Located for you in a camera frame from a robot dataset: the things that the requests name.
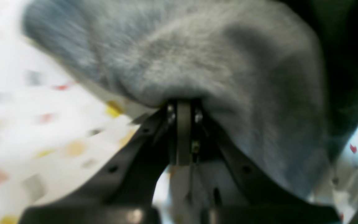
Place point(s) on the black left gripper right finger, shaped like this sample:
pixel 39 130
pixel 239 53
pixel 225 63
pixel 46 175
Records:
pixel 226 187

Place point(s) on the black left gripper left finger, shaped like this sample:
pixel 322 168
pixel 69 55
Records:
pixel 122 191

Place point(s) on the grey t-shirt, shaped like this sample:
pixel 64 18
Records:
pixel 279 76

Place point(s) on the terrazzo pattern tablecloth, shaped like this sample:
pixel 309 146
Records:
pixel 57 131

